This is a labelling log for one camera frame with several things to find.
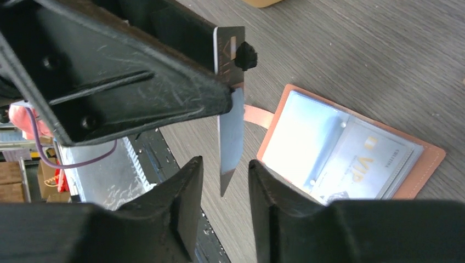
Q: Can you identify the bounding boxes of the brown leather card holder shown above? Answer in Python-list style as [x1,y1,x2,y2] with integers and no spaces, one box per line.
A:
[244,84,446,204]

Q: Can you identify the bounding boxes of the white VIP card in holder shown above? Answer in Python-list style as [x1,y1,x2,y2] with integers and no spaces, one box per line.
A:
[310,118,416,204]

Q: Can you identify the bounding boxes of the aluminium rail frame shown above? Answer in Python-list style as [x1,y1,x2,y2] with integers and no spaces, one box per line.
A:
[65,137,156,210]

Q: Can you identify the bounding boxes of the orange oval tray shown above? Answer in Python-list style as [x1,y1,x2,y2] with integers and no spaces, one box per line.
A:
[243,0,282,8]

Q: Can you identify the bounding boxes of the dark patterned credit card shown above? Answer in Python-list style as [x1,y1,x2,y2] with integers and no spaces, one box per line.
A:
[213,26,245,197]

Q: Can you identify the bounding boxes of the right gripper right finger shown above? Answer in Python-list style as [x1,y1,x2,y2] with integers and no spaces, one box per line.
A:
[248,160,464,262]

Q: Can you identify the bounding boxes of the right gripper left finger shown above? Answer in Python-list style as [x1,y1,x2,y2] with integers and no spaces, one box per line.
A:
[1,156,203,262]

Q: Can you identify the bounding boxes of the cardboard boxes in background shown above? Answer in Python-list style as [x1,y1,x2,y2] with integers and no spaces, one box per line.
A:
[1,140,71,203]

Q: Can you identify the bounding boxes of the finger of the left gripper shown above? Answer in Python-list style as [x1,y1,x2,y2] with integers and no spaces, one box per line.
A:
[93,0,258,71]
[1,1,232,146]

